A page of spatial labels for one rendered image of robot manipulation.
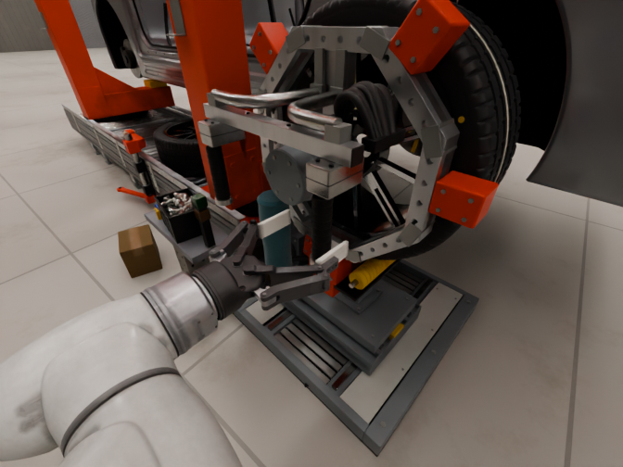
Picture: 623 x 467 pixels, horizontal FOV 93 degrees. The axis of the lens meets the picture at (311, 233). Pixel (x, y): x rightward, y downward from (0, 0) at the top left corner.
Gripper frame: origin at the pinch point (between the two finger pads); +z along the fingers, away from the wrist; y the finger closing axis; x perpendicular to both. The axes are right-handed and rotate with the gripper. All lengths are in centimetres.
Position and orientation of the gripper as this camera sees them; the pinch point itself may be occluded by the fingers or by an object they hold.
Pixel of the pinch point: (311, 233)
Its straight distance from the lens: 50.2
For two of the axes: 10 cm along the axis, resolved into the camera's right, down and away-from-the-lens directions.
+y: 7.2, 4.1, -5.7
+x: 0.0, -8.1, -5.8
